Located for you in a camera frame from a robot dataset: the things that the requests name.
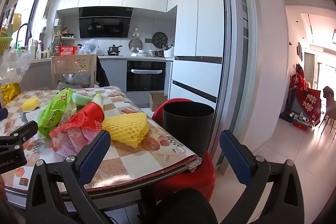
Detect yellow plastic jug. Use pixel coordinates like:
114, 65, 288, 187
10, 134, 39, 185
12, 13, 22, 33

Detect black round wall pan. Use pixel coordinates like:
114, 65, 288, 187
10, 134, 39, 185
152, 31, 168, 48

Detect large clear plastic bag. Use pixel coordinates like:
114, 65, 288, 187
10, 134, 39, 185
0, 49, 32, 85

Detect black range hood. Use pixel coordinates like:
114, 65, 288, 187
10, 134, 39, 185
78, 6, 133, 39

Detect black kitchen faucet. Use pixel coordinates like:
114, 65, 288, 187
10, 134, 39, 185
15, 23, 32, 48

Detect wooden dining chair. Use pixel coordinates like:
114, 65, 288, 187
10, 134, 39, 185
319, 86, 336, 138

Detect red plastic stool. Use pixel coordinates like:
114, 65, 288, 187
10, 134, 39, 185
152, 98, 217, 202

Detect grey round steamer rack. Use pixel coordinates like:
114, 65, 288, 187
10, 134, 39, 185
128, 38, 143, 52

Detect black built-in oven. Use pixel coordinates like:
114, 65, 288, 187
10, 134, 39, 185
126, 60, 167, 93

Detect dark jacket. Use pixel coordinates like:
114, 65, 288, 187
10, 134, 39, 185
96, 56, 110, 87

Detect yellow sponge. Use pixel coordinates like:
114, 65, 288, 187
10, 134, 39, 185
22, 97, 40, 112

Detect white refrigerator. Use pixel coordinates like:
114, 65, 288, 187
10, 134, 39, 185
168, 0, 227, 109

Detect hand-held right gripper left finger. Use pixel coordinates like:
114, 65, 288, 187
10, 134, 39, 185
25, 130, 112, 224

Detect red plastic bag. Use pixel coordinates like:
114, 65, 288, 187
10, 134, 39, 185
49, 112, 104, 159

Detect yellow foam fruit net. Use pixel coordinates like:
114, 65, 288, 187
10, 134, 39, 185
102, 112, 150, 149

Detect black trash bin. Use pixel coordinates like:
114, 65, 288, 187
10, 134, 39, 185
163, 101, 215, 159

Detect white spray bottle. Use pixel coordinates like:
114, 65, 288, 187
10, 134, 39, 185
35, 40, 43, 60

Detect crumpled clear plastic bags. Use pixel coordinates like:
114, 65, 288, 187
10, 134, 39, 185
59, 73, 91, 89

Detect red paper cup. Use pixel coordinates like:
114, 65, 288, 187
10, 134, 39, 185
78, 101, 105, 127

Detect grey sliding door frame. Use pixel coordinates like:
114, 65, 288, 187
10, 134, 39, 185
218, 0, 259, 169

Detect red banner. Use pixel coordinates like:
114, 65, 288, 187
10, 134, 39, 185
289, 73, 322, 125

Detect red plastic basket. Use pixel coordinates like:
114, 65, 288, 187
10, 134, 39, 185
57, 46, 78, 56

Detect gold foil bag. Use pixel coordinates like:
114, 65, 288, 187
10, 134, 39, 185
1, 82, 21, 104

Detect green plastic bag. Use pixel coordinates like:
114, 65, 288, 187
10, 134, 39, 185
37, 88, 77, 138

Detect green plastic basket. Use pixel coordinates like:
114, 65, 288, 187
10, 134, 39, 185
0, 36, 13, 54

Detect checkered tablecloth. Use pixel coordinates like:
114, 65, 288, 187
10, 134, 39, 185
0, 85, 202, 194

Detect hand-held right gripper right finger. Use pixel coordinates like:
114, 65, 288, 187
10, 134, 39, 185
219, 130, 313, 224

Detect black cooking pot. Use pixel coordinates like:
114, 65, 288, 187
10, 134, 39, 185
107, 45, 123, 56

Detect light green tube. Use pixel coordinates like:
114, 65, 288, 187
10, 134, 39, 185
91, 93, 104, 110

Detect cardboard box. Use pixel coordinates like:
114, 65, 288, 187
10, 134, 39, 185
149, 93, 168, 111

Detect beige plastic chair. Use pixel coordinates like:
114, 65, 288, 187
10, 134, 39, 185
50, 54, 98, 90

